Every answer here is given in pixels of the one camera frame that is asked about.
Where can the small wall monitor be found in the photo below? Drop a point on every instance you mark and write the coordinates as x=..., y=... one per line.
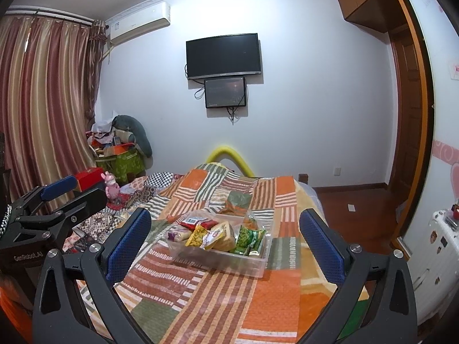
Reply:
x=226, y=92

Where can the white air conditioner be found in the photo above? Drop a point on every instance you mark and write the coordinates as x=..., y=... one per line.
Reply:
x=140, y=21

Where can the green snack packet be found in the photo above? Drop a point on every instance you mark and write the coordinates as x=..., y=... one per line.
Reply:
x=247, y=238

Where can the curtain rod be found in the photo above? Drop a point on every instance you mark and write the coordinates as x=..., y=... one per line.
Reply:
x=53, y=15

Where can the yellow foam tube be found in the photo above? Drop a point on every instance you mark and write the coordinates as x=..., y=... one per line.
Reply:
x=222, y=149

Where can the purple snack packet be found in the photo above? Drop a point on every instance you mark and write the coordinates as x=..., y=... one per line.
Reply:
x=179, y=235

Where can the striped curtain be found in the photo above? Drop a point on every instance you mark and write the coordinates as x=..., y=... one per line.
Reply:
x=43, y=96

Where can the clear plastic container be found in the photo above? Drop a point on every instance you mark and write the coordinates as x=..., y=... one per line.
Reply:
x=222, y=261

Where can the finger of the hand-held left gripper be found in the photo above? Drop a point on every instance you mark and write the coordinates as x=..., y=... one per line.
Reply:
x=82, y=208
x=59, y=187

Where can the orange patchwork blanket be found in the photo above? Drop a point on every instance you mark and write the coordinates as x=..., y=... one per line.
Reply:
x=229, y=304

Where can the wooden door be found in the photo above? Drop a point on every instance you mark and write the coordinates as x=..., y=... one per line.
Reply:
x=405, y=114

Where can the pink plush toy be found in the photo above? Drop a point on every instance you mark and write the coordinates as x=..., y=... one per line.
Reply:
x=113, y=186

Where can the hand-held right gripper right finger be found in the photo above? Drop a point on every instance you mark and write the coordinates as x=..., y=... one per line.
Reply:
x=322, y=251

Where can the green patterned box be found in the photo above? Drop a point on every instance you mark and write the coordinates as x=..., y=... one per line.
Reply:
x=125, y=165

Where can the black wall television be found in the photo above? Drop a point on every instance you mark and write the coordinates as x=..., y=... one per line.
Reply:
x=222, y=55

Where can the yellow snack packet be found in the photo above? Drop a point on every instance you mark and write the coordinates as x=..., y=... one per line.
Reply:
x=218, y=240

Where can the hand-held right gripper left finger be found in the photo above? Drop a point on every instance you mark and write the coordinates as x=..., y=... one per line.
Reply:
x=129, y=247

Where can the grey pillow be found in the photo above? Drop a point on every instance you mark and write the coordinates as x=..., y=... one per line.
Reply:
x=138, y=132

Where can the pile of clothes and papers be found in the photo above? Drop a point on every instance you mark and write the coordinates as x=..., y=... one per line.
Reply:
x=104, y=129

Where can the red box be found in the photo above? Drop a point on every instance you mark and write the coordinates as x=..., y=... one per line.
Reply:
x=89, y=177

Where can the red snack packet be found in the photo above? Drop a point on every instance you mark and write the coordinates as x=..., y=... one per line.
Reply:
x=195, y=222

